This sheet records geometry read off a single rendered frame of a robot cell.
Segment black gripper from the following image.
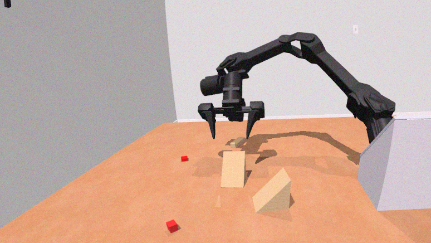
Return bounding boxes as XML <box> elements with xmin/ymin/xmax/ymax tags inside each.
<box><xmin>198</xmin><ymin>85</ymin><xmax>265</xmax><ymax>139</ymax></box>

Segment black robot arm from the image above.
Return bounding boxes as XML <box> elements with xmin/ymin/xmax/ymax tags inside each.
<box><xmin>200</xmin><ymin>32</ymin><xmax>396</xmax><ymax>144</ymax></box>

